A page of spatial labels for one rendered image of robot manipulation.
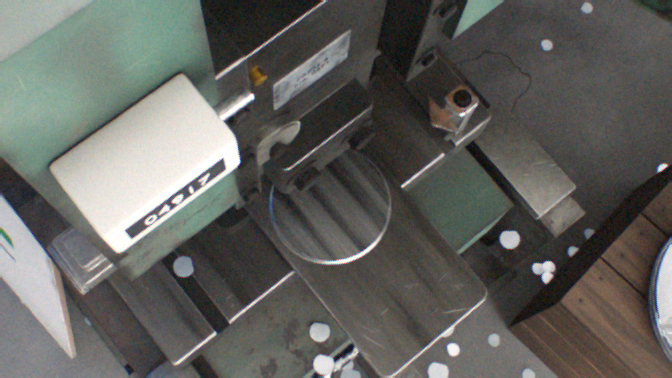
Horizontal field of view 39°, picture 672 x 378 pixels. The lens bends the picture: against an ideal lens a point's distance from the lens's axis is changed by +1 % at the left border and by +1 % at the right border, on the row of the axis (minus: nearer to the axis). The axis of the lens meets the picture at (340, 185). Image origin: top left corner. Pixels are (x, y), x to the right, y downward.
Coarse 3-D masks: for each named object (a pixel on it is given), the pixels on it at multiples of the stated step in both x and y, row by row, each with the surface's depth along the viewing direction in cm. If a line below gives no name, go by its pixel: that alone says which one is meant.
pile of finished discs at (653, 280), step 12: (660, 252) 141; (660, 264) 138; (660, 276) 138; (648, 288) 140; (660, 288) 138; (648, 300) 140; (660, 300) 137; (660, 312) 137; (660, 324) 137; (660, 336) 137
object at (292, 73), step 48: (240, 0) 60; (288, 0) 60; (336, 0) 62; (384, 0) 68; (240, 48) 59; (288, 48) 63; (336, 48) 70; (288, 96) 71; (336, 96) 79; (288, 144) 78; (336, 144) 82; (288, 192) 85
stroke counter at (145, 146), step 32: (160, 96) 41; (192, 96) 41; (128, 128) 40; (160, 128) 40; (192, 128) 40; (224, 128) 41; (64, 160) 40; (96, 160) 40; (128, 160) 40; (160, 160) 40; (192, 160) 40; (224, 160) 42; (96, 192) 39; (128, 192) 40; (160, 192) 40; (96, 224) 39; (128, 224) 40
